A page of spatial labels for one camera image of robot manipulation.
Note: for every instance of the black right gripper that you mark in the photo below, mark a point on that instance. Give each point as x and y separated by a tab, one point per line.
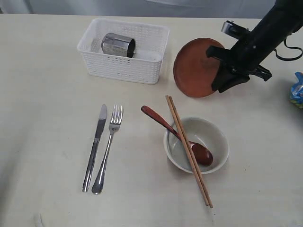
237	63

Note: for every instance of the brown round plate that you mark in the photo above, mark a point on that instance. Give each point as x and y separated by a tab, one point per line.
193	71

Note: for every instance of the speckled white bowl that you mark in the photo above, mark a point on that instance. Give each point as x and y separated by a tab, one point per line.
203	132

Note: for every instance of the wooden chopstick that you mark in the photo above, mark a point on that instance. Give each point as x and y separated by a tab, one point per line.
184	146
191	151

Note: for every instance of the blue snack bag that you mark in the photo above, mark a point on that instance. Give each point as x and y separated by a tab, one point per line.
296	94

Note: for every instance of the brown wooden spoon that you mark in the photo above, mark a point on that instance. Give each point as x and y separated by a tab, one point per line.
202	154

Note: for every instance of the white perforated plastic basket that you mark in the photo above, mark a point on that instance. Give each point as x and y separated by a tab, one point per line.
143	67

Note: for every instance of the silver fork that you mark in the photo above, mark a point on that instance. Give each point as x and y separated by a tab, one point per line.
114	126

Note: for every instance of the silver table knife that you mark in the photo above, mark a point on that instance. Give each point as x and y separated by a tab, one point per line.
99	130

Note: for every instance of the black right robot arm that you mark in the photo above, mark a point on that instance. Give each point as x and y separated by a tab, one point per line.
284	19

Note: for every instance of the shiny metal tray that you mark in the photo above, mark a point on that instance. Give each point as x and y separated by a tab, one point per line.
118	45

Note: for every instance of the right wrist camera mount plate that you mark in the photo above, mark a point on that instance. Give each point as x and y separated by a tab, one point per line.
234	30

